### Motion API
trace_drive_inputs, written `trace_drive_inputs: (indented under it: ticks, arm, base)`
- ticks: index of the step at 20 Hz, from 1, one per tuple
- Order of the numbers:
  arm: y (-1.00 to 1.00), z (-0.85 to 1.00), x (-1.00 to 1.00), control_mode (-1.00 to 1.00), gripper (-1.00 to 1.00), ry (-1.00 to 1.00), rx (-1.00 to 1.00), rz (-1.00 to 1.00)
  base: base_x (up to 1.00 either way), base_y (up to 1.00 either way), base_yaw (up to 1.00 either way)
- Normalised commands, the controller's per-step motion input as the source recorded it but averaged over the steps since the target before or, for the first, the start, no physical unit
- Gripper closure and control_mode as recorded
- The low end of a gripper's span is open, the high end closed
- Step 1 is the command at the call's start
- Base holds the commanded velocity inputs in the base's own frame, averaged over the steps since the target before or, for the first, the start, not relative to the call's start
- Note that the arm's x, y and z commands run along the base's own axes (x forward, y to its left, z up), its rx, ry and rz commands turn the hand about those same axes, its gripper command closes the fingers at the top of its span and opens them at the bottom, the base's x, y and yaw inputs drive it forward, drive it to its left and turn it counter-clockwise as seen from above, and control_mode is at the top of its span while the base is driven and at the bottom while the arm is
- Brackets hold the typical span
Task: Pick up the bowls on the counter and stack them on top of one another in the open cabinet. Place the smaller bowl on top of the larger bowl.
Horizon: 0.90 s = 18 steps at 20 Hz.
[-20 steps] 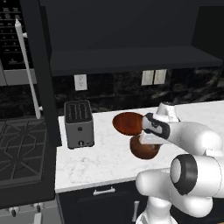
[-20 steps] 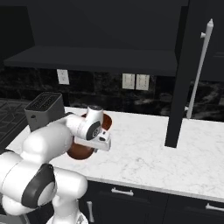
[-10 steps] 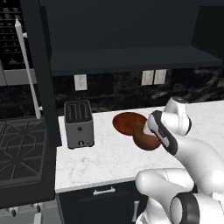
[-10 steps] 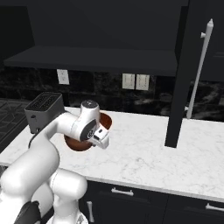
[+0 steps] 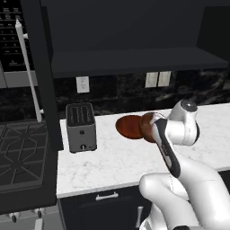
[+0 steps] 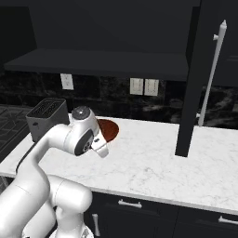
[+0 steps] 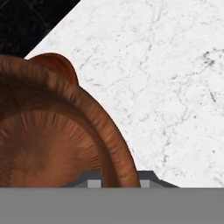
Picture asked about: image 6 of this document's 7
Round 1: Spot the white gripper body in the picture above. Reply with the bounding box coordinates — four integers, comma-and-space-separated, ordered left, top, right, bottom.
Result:
91, 133, 110, 159

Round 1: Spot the brown bowl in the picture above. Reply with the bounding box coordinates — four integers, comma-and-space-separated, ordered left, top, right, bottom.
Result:
97, 118, 121, 144

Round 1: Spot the black lower cabinet door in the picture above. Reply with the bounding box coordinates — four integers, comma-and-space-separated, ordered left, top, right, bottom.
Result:
83, 191, 108, 238

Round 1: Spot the black open cabinet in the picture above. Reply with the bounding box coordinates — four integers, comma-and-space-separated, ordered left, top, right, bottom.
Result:
3, 0, 203, 82

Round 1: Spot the black open cabinet door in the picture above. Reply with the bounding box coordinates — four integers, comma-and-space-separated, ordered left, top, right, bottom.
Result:
174, 0, 238, 158

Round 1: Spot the grey toaster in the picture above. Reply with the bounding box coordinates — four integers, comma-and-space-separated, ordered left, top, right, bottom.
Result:
25, 98, 71, 143

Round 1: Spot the black drawer front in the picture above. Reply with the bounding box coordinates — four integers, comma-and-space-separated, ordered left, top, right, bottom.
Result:
101, 192, 180, 238
173, 205, 238, 238

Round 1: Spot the black hob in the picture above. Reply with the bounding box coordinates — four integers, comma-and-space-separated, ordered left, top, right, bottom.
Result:
0, 104, 34, 164

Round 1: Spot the white drawer handle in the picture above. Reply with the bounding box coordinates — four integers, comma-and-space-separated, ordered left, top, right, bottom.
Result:
218, 215, 238, 226
117, 198, 143, 209

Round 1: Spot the white double wall switch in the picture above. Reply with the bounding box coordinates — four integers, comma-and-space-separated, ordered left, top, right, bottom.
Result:
129, 77, 160, 98

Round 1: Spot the white wall outlet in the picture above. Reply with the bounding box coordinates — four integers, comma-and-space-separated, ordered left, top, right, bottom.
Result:
59, 73, 75, 91

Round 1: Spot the white vertical cabinet handle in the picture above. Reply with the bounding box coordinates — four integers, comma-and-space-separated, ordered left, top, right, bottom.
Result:
91, 213, 101, 238

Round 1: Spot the white cabinet door handle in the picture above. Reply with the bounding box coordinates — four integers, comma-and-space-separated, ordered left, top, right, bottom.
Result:
197, 19, 228, 127

